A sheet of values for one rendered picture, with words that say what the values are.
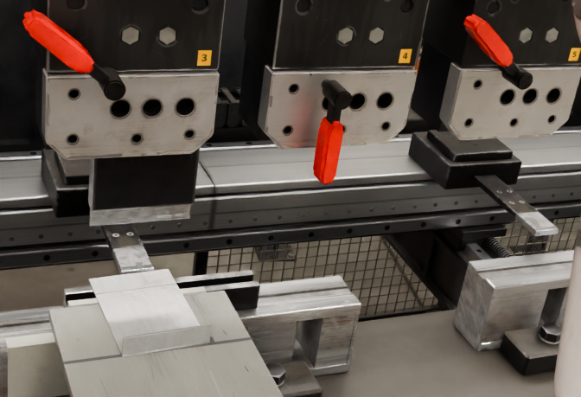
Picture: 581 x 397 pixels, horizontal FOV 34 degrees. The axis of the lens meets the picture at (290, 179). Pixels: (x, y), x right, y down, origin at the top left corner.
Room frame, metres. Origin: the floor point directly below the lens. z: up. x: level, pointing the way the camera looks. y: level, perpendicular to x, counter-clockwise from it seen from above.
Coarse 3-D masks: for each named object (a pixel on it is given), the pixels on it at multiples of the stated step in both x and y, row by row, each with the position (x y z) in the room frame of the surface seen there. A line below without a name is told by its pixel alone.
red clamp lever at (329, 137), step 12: (324, 84) 0.81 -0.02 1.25; (336, 84) 0.81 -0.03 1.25; (336, 96) 0.79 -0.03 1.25; (348, 96) 0.79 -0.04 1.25; (336, 108) 0.80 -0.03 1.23; (324, 120) 0.80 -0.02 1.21; (336, 120) 0.80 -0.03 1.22; (324, 132) 0.80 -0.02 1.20; (336, 132) 0.79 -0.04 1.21; (324, 144) 0.79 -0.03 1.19; (336, 144) 0.79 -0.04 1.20; (324, 156) 0.79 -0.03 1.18; (336, 156) 0.80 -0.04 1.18; (324, 168) 0.79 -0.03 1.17; (336, 168) 0.80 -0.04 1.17; (324, 180) 0.79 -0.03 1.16
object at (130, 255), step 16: (48, 160) 1.01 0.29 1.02; (64, 160) 0.99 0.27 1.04; (80, 160) 1.00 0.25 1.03; (48, 176) 0.99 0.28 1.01; (64, 176) 0.96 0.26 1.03; (80, 176) 0.96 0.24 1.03; (48, 192) 0.98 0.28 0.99; (64, 192) 0.94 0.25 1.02; (80, 192) 0.95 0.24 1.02; (64, 208) 0.94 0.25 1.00; (80, 208) 0.95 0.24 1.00; (128, 224) 0.92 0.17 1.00; (112, 240) 0.88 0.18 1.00; (128, 240) 0.88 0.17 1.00; (112, 256) 0.86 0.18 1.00; (128, 256) 0.85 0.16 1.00; (144, 256) 0.86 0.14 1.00; (128, 272) 0.83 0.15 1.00
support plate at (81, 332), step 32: (64, 320) 0.73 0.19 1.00; (96, 320) 0.74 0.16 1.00; (224, 320) 0.77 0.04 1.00; (64, 352) 0.68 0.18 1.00; (96, 352) 0.69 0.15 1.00; (160, 352) 0.71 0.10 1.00; (192, 352) 0.71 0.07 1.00; (224, 352) 0.72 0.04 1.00; (256, 352) 0.73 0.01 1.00; (96, 384) 0.65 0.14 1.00; (128, 384) 0.65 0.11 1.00; (160, 384) 0.66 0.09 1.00; (192, 384) 0.67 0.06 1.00; (224, 384) 0.67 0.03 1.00; (256, 384) 0.68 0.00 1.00
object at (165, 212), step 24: (96, 168) 0.77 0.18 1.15; (120, 168) 0.78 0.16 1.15; (144, 168) 0.79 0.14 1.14; (168, 168) 0.80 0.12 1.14; (192, 168) 0.81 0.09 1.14; (96, 192) 0.77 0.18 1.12; (120, 192) 0.78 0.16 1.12; (144, 192) 0.79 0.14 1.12; (168, 192) 0.80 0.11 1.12; (192, 192) 0.81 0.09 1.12; (96, 216) 0.78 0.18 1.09; (120, 216) 0.79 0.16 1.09; (144, 216) 0.80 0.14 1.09; (168, 216) 0.81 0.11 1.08
